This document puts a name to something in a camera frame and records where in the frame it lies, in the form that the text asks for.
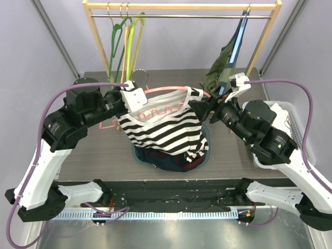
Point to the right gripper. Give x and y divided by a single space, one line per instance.
215 108

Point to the olive green tank top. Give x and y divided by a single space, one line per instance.
220 71

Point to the striped black white tank top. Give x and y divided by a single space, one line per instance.
177 133

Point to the pink hanger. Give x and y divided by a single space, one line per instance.
164 104

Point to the navy maroon tank top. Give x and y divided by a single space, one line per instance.
168 162

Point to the light blue hanger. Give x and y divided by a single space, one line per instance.
237 39

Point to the orange yellow hanger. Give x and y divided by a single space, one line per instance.
128 62

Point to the neon yellow hanger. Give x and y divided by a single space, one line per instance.
139 26

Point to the green velvet hanger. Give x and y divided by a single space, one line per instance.
117 31

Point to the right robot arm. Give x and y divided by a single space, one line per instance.
263 128

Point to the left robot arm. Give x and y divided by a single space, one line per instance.
64 122

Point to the blue plastic tub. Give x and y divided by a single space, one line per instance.
207 145

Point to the folded white garment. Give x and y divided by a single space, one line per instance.
281 114

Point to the wooden clothes rack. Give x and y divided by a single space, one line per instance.
114 10

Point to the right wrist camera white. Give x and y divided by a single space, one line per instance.
238 86

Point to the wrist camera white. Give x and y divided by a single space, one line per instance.
134 97
238 86

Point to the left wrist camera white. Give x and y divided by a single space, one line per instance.
134 97

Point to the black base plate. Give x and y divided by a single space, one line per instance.
174 196

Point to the white slotted cable duct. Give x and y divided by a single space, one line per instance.
93 215

